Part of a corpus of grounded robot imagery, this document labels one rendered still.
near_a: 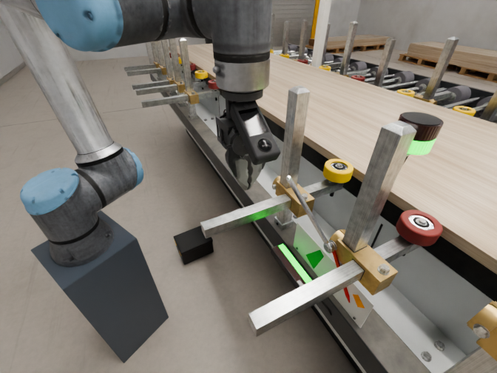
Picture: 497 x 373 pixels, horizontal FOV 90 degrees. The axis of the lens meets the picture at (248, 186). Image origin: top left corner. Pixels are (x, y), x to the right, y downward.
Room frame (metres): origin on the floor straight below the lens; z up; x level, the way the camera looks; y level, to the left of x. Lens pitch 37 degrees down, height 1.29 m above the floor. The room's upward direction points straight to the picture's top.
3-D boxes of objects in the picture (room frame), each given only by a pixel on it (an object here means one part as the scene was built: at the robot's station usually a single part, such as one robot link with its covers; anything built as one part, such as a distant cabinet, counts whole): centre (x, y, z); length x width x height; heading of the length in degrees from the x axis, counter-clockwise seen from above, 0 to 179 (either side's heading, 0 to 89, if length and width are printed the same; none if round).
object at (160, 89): (1.63, 0.48, 0.83); 0.44 x 0.03 x 0.04; 117
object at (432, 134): (0.37, -0.27, 1.13); 0.06 x 0.06 x 0.02
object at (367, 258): (0.33, -0.24, 0.85); 0.14 x 0.06 x 0.05; 27
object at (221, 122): (0.45, 0.01, 1.11); 0.09 x 0.08 x 0.12; 28
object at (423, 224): (0.38, -0.37, 0.85); 0.08 x 0.08 x 0.11
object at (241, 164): (0.44, 0.03, 1.00); 0.06 x 0.03 x 0.09; 28
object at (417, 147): (0.37, -0.27, 1.11); 0.06 x 0.06 x 0.02
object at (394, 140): (0.35, -0.23, 0.90); 0.04 x 0.04 x 0.48; 27
